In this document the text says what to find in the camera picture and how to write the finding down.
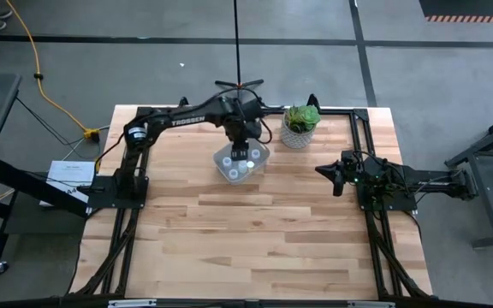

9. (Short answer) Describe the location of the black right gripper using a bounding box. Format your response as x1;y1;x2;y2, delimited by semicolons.
315;150;361;198

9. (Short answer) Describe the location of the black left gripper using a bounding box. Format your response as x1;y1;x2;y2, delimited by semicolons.
229;123;263;161

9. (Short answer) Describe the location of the clear plastic basket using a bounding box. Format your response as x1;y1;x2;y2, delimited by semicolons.
212;136;271;185

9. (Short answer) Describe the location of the white patterned plant pot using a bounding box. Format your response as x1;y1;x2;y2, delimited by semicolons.
279;111;316;150

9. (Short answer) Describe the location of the green succulent plant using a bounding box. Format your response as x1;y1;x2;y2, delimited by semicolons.
285;104;323;133

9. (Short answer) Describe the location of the black tripod stand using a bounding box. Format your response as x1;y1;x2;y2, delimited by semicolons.
214;0;265;106

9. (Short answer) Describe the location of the black metal table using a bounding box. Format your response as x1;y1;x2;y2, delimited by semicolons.
445;109;493;250

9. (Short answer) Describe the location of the white paper box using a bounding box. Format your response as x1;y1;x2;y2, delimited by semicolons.
45;160;98;207

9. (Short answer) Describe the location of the black mat with hazard stripes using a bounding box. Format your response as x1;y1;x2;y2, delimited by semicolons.
419;0;493;24

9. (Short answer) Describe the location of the black aluminium table frame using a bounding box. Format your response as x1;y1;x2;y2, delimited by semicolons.
69;105;434;300

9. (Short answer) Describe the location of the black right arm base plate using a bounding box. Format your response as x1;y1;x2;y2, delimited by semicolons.
355;176;419;214

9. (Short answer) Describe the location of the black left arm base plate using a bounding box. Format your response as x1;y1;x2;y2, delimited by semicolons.
86;174;150;210

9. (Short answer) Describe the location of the silver metal bracket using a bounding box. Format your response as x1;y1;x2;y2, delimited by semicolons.
347;301;396;308
108;299;157;308

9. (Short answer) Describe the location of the orange extension cable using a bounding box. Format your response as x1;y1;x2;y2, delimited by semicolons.
5;0;101;142

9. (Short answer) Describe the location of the black cart frame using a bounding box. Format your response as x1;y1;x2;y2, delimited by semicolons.
0;156;93;275

